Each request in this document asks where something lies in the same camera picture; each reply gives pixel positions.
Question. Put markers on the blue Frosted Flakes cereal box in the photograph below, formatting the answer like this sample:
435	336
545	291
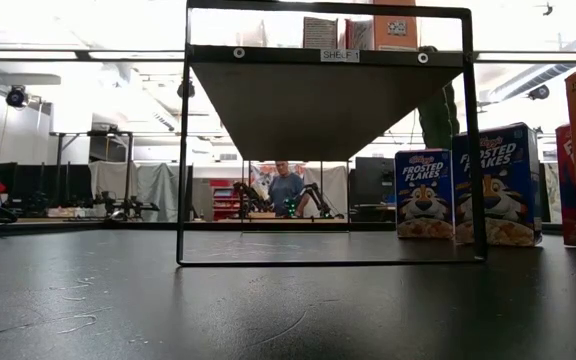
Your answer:
508	200
424	195

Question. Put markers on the black background robot arm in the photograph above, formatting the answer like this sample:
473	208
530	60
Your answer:
318	197
128	206
248	197

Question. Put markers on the black-framed wooden shelf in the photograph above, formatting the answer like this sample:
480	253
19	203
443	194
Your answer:
318	110

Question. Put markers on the person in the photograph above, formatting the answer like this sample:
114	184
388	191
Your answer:
285	192

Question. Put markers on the flower-pattern cloth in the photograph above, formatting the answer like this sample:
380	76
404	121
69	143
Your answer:
263	172

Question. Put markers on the white cloth cover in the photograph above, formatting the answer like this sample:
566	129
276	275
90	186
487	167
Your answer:
333	185

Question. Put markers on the red drawer cabinet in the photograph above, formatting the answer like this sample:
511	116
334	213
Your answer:
225	200

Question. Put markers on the grey cloth cover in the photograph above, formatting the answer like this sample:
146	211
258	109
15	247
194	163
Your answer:
158	190

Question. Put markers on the black metal rack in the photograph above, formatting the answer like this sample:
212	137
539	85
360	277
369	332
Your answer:
98	133

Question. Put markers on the leaf-pattern cloth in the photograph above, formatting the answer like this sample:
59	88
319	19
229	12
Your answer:
550	190

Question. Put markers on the black partition panel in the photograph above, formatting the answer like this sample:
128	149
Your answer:
18	180

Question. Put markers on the black ceiling camera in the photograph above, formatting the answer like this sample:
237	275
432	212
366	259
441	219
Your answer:
16	96
539	92
192	90

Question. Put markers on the grey ceiling duct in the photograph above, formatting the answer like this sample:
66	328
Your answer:
518	85

